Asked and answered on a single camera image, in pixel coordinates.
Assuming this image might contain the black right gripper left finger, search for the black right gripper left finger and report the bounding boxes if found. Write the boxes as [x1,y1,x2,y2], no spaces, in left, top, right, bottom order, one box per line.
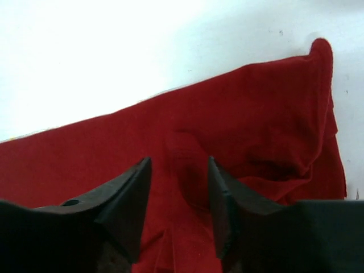
[1,157,152,272]

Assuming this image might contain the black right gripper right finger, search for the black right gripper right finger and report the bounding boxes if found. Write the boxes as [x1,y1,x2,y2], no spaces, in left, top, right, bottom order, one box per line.
[208,158,363,272]

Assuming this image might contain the dark red t shirt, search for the dark red t shirt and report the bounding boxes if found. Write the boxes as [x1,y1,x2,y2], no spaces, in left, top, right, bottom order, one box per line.
[1,39,346,272]

